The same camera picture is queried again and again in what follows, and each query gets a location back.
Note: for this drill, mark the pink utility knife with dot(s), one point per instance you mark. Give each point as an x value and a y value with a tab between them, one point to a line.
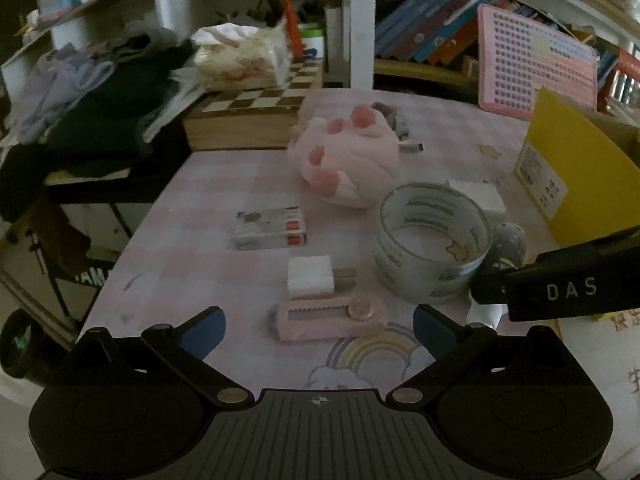
349	316

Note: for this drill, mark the white bookshelf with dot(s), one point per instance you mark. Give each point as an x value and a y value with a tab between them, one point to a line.
186	16

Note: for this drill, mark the pile of dark clothes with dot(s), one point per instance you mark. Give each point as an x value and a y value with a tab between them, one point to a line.
95	113

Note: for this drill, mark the orange glue bottle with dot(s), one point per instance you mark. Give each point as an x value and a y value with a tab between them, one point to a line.
292	28

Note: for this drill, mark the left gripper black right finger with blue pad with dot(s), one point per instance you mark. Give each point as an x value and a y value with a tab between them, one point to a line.
455	348

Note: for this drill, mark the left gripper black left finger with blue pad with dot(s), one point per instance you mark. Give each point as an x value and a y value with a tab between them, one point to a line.
184	348

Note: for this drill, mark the pink paw plush toy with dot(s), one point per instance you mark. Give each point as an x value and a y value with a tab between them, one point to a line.
351	162

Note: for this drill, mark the tissue pack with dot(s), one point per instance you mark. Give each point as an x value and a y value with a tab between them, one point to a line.
232	57

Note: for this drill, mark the row of books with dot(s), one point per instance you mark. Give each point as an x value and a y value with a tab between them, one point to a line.
427	31

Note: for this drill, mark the wooden chess board box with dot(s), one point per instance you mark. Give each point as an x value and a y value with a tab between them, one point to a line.
252	119

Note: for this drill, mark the white square adapter block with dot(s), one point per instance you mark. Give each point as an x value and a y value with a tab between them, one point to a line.
486	196

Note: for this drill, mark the pink perforated board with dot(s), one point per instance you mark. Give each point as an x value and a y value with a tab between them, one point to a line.
520	56

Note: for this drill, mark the clear packing tape roll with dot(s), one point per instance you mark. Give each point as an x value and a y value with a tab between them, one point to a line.
430	240

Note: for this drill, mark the yellow cardboard box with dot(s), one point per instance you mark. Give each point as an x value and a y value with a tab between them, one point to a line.
581	170

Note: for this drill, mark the small orange white box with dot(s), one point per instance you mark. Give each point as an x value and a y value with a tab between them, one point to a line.
270	229

